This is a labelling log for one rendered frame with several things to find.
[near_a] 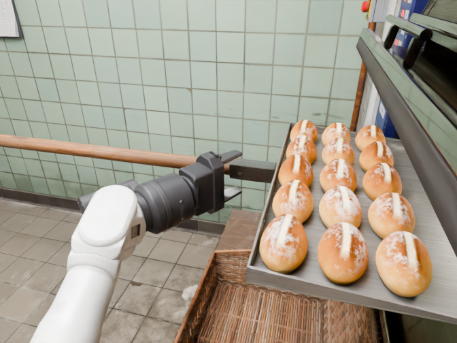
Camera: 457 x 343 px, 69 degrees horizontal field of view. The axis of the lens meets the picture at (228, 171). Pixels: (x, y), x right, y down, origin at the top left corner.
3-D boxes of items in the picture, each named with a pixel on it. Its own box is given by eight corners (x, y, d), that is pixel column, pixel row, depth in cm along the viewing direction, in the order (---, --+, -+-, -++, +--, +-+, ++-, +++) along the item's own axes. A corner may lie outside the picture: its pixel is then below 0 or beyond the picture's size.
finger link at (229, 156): (245, 157, 64) (219, 167, 61) (234, 152, 67) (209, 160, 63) (245, 150, 64) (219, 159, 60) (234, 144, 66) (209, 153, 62)
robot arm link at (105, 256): (142, 187, 51) (113, 263, 41) (141, 223, 57) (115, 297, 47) (99, 179, 51) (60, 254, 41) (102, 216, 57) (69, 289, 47)
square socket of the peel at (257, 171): (228, 179, 68) (228, 164, 66) (232, 171, 71) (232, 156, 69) (273, 184, 66) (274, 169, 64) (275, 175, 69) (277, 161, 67)
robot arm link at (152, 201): (177, 203, 52) (106, 234, 46) (171, 243, 59) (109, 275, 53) (141, 159, 57) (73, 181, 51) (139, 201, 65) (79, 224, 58)
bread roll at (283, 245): (302, 284, 43) (307, 251, 41) (252, 272, 45) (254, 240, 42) (309, 235, 52) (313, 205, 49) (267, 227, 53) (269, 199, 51)
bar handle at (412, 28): (376, 41, 76) (383, 42, 76) (403, 70, 48) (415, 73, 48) (387, 13, 73) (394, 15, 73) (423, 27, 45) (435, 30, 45)
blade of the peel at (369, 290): (245, 283, 44) (245, 267, 42) (288, 131, 91) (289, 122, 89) (576, 348, 36) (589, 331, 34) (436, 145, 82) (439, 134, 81)
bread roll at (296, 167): (311, 198, 61) (315, 171, 58) (275, 193, 62) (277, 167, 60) (313, 172, 70) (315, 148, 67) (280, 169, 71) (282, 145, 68)
